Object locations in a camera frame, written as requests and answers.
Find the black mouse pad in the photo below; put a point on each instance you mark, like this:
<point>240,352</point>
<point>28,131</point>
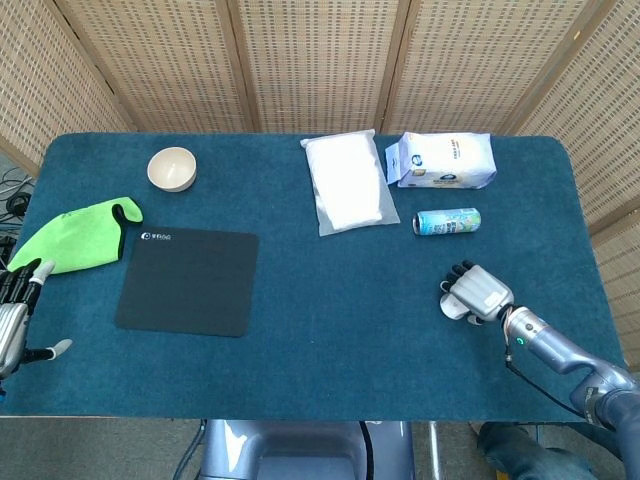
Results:
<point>187,282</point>

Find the metal table leg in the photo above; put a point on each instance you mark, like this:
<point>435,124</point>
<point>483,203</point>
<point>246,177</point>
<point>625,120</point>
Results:
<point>434,435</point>

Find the green cloth with black trim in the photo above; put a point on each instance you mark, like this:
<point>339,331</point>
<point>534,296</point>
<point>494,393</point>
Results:
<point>75,235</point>

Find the beige bowl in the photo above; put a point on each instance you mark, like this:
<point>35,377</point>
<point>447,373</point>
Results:
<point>171,167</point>

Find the blue felt table cover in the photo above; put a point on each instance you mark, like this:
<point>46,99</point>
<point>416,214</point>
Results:
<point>325,300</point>

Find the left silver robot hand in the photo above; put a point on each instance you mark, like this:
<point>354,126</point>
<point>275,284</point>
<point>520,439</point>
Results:
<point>12,320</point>

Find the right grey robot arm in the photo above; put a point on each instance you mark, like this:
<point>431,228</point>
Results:
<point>550,345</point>

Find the person's leg in jeans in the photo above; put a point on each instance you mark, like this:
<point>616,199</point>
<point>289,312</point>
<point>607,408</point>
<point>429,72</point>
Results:
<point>525,455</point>

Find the white tissue pack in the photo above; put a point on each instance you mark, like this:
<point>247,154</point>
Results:
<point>445,160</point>

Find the light blue drink can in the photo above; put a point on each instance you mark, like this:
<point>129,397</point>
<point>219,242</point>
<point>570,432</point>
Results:
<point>447,222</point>

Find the white clear plastic bag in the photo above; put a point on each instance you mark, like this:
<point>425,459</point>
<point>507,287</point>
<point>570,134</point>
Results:
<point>347,180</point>

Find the woven folding screen panel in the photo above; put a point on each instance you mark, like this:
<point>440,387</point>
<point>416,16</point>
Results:
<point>600,125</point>
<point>45,85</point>
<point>320,65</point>
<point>480,65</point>
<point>165,65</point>

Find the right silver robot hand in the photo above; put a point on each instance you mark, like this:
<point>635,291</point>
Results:
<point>480,292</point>

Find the white computer mouse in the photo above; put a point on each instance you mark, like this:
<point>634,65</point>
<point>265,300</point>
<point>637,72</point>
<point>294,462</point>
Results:
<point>452,306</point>

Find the blue-grey robot torso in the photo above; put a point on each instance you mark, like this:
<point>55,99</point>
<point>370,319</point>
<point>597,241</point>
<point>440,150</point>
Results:
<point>300,450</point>

